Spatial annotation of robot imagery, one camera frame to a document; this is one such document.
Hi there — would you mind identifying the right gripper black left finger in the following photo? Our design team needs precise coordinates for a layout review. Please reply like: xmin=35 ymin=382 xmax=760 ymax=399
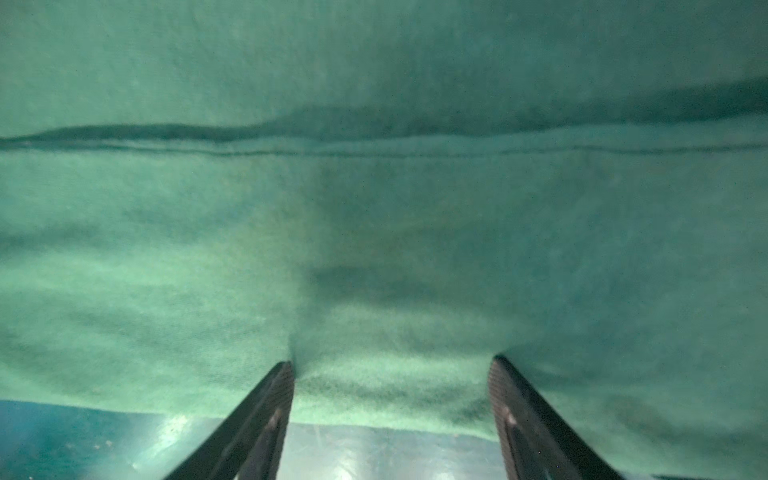
xmin=166 ymin=361 xmax=295 ymax=480

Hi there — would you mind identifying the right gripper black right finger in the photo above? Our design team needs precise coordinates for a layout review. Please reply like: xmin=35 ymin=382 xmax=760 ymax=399
xmin=488 ymin=354 xmax=623 ymax=480

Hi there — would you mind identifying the dark green t-shirt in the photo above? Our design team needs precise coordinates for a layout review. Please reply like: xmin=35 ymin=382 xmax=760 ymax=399
xmin=1 ymin=1 xmax=767 ymax=479

